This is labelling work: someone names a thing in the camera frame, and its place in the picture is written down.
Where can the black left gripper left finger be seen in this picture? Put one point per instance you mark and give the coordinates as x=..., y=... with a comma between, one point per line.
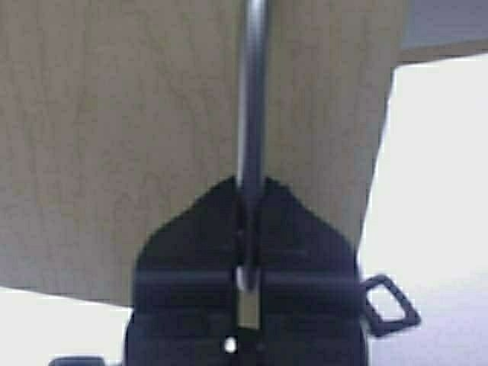
x=186, y=288

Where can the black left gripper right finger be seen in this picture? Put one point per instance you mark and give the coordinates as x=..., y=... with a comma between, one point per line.
x=311, y=298

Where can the cabinet door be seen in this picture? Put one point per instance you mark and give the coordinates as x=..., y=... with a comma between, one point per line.
x=116, y=115

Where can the cabinet metal handle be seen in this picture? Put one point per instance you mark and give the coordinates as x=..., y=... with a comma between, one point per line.
x=251, y=120

